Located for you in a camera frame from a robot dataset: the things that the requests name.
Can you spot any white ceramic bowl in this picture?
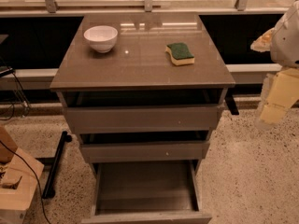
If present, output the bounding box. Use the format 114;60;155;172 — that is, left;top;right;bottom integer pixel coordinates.
83;25;118;53

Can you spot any grey drawer cabinet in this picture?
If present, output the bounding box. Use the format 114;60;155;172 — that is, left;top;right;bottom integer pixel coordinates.
49;13;236;224

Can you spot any wooden box stand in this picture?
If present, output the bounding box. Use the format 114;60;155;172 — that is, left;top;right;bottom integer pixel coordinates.
0;126;44;224

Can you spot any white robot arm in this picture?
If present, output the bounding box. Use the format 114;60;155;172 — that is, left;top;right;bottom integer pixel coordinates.
250;0;299;130

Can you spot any black cable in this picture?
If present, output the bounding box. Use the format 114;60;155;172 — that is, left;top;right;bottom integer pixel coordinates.
0;139;52;224

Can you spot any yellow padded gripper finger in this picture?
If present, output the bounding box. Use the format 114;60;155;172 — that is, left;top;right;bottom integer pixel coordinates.
255;68;299;130
250;28;274;52

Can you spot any grey open bottom drawer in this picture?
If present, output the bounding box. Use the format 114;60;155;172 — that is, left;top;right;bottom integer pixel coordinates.
81;161;211;224

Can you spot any black floor stand bar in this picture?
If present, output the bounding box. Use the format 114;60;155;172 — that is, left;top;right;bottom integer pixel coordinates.
42;131;72;199

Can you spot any grey top drawer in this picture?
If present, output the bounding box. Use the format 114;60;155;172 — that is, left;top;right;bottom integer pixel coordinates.
64;105;223;134

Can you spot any metal window frame rail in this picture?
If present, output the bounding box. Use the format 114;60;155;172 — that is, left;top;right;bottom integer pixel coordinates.
0;0;299;17

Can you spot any grey middle drawer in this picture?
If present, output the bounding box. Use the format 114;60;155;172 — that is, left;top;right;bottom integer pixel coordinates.
80;142;209;163

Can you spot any black stand foot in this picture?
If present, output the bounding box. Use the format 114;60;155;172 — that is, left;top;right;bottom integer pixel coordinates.
225;89;239;116

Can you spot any green and yellow sponge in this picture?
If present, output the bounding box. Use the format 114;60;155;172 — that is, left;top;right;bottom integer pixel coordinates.
165;43;195;66

